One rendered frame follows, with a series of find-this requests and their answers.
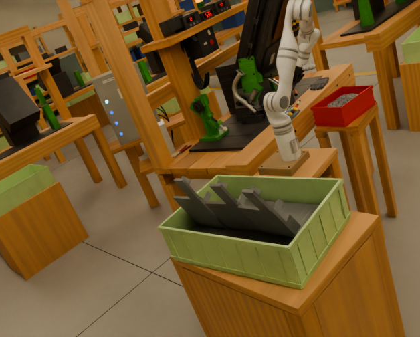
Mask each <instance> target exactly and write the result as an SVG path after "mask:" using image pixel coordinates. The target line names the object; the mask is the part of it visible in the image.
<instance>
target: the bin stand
mask: <svg viewBox="0 0 420 337"><path fill-rule="evenodd" d="M378 111H379V109H378V106H377V102H375V105H374V106H373V107H372V108H370V109H369V110H367V111H366V112H365V113H364V114H362V115H361V116H360V117H358V118H357V119H356V120H355V121H353V122H352V123H350V124H349V125H348V126H347V127H333V126H317V127H316V128H315V129H314V131H315V135H316V138H317V139H318V142H319V145H320V148H332V146H331V143H330V139H329V135H328V134H326V133H327V132H339V135H340V140H341V143H342V148H343V151H344V157H345V160H346V165H347V168H348V173H349V177H350V181H351V185H352V189H353V193H354V198H355V201H356V206H357V210H358V212H361V213H367V212H369V214H372V215H378V216H379V219H380V222H381V228H382V231H383V237H384V240H385V234H384V230H383V224H382V221H381V215H380V212H379V206H378V203H377V197H376V193H375V188H374V185H373V178H372V175H371V170H370V166H369V160H368V156H367V153H366V148H365V144H364V138H363V135H362V132H363V131H364V130H365V128H366V127H367V126H368V125H369V127H370V131H371V136H372V140H373V146H374V150H375V156H376V159H377V165H378V169H379V174H380V178H381V184H382V188H383V194H384V197H385V203H386V207H387V213H388V216H389V217H396V216H397V214H398V211H397V205H396V201H395V195H394V191H393V185H392V181H391V175H390V171H389V165H388V161H387V155H386V151H385V145H384V141H383V135H382V131H381V125H380V121H379V115H378ZM349 130H351V131H352V136H351V137H350V132H349ZM351 139H352V140H351ZM353 148H354V149H353ZM354 154H355V155H354ZM355 157H356V158H355ZM357 165H358V166H357ZM359 174H360V175H359ZM360 180H361V181H360ZM361 183H362V184H361ZM363 191H364V192H363ZM365 200H366V201H365ZM366 206H367V207H366ZM367 209H368V210H367Z"/></svg>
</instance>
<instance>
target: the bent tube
mask: <svg viewBox="0 0 420 337"><path fill-rule="evenodd" d="M236 71H237V72H238V74H237V75H236V77H235V79H234V81H233V85H232V91H233V95H234V96H235V98H236V99H237V100H238V101H239V102H241V103H242V104H243V105H244V106H246V107H247V108H248V109H250V110H251V111H252V112H253V113H255V112H256V110H255V109H254V108H253V106H252V105H251V104H248V102H247V101H246V100H244V99H243V98H242V97H241V96H240V95H239V94H238V92H237V84H238V82H239V80H240V78H241V77H242V76H245V75H246V74H245V73H244V72H243V71H242V70H241V69H238V70H236Z"/></svg>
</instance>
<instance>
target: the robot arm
mask: <svg viewBox="0 0 420 337"><path fill-rule="evenodd" d="M293 20H299V21H300V22H299V28H300V37H301V38H302V39H305V40H308V41H309V42H310V43H301V44H300V45H299V47H298V44H297V41H296V38H295V37H294V33H293V30H292V21H293ZM319 38H320V30H319V29H316V28H315V25H314V22H313V6H312V2H311V0H289V1H288V4H287V7H286V14H285V19H284V28H283V32H282V38H281V41H280V46H279V49H278V54H277V58H276V67H277V70H278V75H279V84H278V90H277V92H268V93H267V94H266V95H265V96H264V109H265V112H266V115H267V117H268V121H269V123H270V124H271V125H272V129H273V131H274V136H275V139H276V143H277V146H278V150H279V153H280V157H281V160H282V161H283V162H291V161H293V160H298V159H299V157H300V156H301V155H302V153H301V150H300V145H299V142H298V137H297V136H295V134H294V129H293V126H292V121H291V118H290V117H289V116H288V115H287V114H285V113H284V112H285V111H286V110H287V109H288V106H289V104H290V97H291V91H292V90H294V87H295V85H296V84H297V83H299V81H300V80H301V79H302V78H303V77H304V74H303V72H304V71H308V70H313V69H314V68H315V66H316V65H315V64H310V63H308V59H309V57H310V53H311V51H312V48H313V47H314V45H315V43H316V42H317V41H318V39H319Z"/></svg>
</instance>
